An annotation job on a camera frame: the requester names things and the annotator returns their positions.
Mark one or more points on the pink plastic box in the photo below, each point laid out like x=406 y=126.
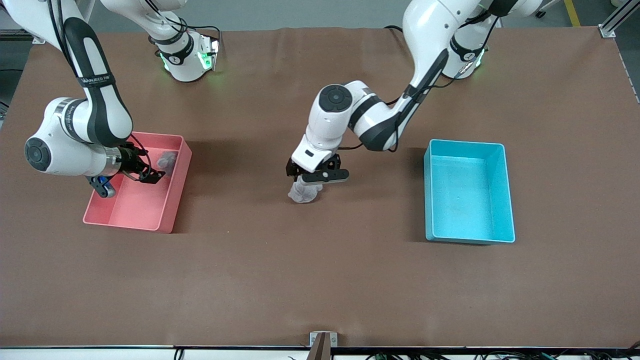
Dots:
x=140 y=210

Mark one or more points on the grey metal clamp bracket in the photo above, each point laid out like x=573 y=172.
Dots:
x=333 y=340

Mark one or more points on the metal base connector bracket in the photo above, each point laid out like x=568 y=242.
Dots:
x=212 y=50

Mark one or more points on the aluminium frame post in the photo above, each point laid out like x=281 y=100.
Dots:
x=39 y=39
x=607 y=31

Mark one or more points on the brown table cover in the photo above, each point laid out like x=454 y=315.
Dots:
x=320 y=250

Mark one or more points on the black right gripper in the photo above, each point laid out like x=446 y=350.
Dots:
x=131 y=160

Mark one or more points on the blue plastic box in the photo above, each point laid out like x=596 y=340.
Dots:
x=465 y=210

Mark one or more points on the table edge rail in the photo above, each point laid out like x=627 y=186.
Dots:
x=100 y=354

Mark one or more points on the brown mount bar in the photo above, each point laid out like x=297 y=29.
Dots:
x=320 y=350

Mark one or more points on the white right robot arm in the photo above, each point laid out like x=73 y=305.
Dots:
x=65 y=145

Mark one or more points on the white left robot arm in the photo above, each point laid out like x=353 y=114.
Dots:
x=325 y=125

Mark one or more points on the grey plush toy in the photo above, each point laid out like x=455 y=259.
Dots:
x=305 y=194
x=167 y=162

